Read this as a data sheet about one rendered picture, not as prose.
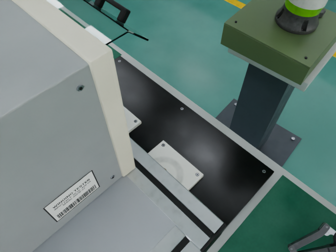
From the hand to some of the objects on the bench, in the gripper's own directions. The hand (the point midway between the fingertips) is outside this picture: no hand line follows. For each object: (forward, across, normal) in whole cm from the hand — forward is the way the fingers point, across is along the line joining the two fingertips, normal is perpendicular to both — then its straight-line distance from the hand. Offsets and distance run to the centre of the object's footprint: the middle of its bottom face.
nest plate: (-4, -67, +2) cm, 67 cm away
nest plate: (-2, -43, +1) cm, 43 cm away
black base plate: (0, -55, +3) cm, 55 cm away
